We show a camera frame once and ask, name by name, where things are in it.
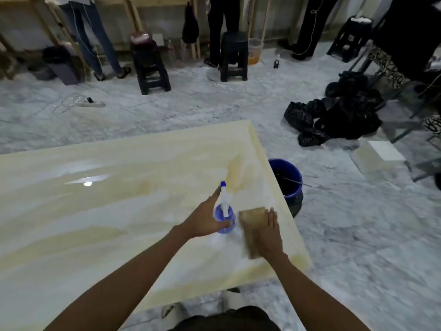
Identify person's left hand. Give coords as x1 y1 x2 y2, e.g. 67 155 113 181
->
179 185 232 239

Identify person's right hand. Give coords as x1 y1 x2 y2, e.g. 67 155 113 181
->
251 207 288 263

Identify brown cleaning cloth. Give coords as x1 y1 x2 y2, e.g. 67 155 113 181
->
238 206 269 260

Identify blue spray bottle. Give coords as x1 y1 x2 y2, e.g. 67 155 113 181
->
213 181 237 235

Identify person's right forearm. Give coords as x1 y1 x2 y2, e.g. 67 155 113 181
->
265 251 371 331

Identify person's left forearm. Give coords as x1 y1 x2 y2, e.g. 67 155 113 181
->
43 223 195 331

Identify person's black shorts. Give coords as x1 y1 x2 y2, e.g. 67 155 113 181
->
172 305 282 331

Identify white glossy table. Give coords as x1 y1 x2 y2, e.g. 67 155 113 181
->
0 120 312 331

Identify blue plastic bucket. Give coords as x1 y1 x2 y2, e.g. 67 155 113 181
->
268 158 305 218

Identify beige slipper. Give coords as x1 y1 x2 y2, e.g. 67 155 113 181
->
161 302 187 330
222 291 243 311

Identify black plastic bag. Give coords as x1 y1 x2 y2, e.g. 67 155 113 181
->
284 101 316 133
297 129 332 148
313 70 384 140

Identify white foam box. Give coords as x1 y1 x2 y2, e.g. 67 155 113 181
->
351 139 407 175

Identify white power strip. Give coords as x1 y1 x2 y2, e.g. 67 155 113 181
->
74 96 107 108

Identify black plastic stool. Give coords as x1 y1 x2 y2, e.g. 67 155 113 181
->
326 16 373 63
219 30 249 82
130 39 172 95

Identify translucent orange bucket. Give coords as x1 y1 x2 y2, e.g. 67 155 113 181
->
247 38 265 66

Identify black hanging bag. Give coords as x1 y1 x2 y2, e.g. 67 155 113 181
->
181 2 200 45

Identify grey metal chair frame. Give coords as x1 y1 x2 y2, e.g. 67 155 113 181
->
377 79 441 183

